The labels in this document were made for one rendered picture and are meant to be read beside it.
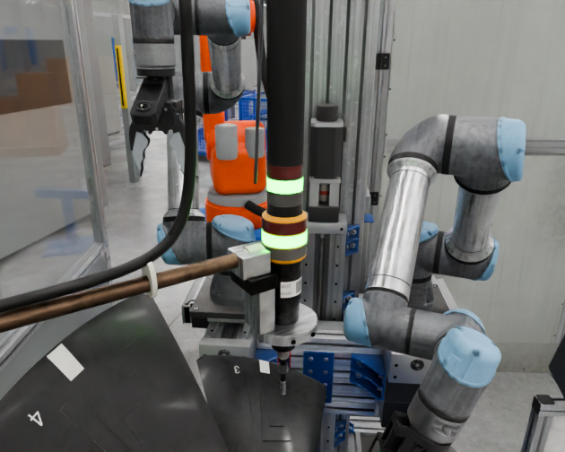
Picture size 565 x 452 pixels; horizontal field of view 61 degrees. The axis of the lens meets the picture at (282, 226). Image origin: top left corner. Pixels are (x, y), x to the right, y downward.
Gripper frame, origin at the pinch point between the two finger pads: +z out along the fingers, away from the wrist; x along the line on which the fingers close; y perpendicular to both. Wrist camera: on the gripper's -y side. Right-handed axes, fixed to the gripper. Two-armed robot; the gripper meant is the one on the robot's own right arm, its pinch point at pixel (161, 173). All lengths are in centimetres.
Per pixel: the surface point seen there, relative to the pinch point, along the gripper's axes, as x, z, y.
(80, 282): -10, -8, -62
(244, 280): -21, -5, -55
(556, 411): -80, 44, -16
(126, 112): 174, 59, 507
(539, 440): -78, 53, -15
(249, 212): 10, 125, 332
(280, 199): -25, -12, -52
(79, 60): 45, -18, 76
